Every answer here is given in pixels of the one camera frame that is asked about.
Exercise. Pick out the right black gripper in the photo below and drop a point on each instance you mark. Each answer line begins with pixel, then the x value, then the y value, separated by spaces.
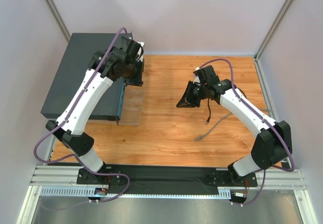
pixel 191 94

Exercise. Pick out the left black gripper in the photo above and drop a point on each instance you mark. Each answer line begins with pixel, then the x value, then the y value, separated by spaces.
pixel 139 73

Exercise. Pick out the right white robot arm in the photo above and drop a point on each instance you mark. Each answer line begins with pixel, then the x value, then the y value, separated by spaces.
pixel 273 141

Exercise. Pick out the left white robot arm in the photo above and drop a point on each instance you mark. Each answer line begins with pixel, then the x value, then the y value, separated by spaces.
pixel 105 68

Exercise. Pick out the clear acrylic riser plate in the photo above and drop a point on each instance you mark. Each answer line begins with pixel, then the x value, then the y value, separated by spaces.
pixel 131 108

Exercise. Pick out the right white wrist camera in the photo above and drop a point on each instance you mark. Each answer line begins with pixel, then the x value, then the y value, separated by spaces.
pixel 196 80

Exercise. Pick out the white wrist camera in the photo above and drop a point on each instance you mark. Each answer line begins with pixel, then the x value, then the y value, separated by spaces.
pixel 196 80
pixel 140 52

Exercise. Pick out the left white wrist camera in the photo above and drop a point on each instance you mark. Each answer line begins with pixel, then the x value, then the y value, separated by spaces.
pixel 140 52

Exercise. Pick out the dark blue network switch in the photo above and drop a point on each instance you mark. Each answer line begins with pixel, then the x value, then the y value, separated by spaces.
pixel 71 72

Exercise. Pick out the grey slotted cable duct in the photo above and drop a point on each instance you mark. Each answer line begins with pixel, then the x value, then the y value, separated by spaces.
pixel 93 192

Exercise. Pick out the aluminium rail frame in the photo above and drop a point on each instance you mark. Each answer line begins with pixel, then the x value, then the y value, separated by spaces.
pixel 165 137

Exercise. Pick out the left aluminium corner post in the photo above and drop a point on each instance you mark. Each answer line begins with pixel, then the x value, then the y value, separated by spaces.
pixel 58 19

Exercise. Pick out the aluminium corner post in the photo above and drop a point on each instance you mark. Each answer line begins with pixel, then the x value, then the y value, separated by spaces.
pixel 58 19
pixel 274 27

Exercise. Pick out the right aluminium corner post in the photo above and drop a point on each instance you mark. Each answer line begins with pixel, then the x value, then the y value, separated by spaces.
pixel 274 27

